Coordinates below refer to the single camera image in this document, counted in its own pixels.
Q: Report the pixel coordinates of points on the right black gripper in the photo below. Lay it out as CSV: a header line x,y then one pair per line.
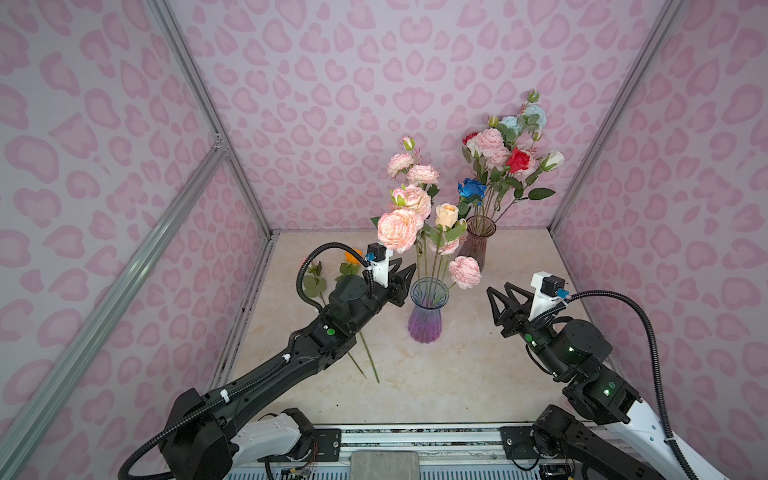
x,y
512,309

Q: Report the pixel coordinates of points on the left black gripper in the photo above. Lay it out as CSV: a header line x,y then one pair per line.
x,y
398,291

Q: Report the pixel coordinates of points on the purple blue glass vase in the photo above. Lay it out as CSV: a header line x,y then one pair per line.
x,y
429,296

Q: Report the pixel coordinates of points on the orange flower stem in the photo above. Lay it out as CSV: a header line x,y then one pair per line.
x,y
350,266

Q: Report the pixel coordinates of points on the pink flower sprig low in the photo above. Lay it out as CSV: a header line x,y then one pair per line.
x,y
455,271

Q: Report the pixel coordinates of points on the smoky pink glass vase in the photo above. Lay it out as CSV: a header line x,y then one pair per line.
x,y
479,229

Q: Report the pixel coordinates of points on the pink rose long stem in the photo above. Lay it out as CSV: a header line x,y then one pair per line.
x,y
315,284

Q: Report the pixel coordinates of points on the blue flower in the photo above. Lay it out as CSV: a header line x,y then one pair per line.
x,y
472,193

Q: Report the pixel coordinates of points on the small red rose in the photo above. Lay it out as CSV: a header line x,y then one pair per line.
x,y
503,176

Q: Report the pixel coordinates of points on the white rose long stem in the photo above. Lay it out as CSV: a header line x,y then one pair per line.
x,y
542,166

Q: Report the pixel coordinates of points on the pink carnation sprig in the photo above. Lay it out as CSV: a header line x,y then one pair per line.
x,y
486,144

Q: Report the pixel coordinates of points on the light blue flower sprig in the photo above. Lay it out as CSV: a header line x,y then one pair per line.
x,y
527,125

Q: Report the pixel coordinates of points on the pink peach peony sprig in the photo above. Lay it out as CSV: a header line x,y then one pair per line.
x,y
414,223

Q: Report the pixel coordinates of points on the red rose long stem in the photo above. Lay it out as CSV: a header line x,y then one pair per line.
x,y
469,137

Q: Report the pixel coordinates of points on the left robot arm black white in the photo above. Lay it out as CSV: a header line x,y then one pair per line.
x,y
202,426

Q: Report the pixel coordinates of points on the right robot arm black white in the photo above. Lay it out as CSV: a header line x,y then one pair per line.
x,y
612,431

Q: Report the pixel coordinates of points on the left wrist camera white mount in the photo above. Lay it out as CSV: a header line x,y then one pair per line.
x,y
378,257

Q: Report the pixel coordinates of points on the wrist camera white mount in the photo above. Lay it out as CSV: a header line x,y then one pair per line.
x,y
378,257
549,291

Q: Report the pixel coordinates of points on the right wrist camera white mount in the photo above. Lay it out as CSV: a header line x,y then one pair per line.
x,y
549,291

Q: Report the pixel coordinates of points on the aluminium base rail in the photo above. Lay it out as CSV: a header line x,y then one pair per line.
x,y
456,451

